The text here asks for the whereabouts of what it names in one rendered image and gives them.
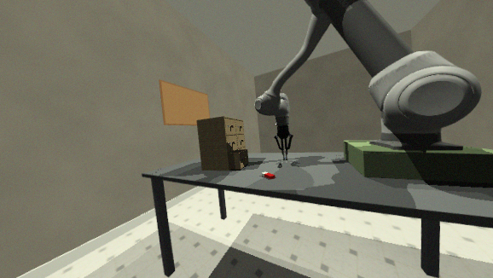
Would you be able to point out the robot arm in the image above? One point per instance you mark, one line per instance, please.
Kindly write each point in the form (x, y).
(416, 101)

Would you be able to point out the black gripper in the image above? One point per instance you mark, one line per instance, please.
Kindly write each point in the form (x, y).
(283, 133)

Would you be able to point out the small wooden chest of drawers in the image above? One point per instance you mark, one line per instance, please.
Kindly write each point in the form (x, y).
(213, 144)

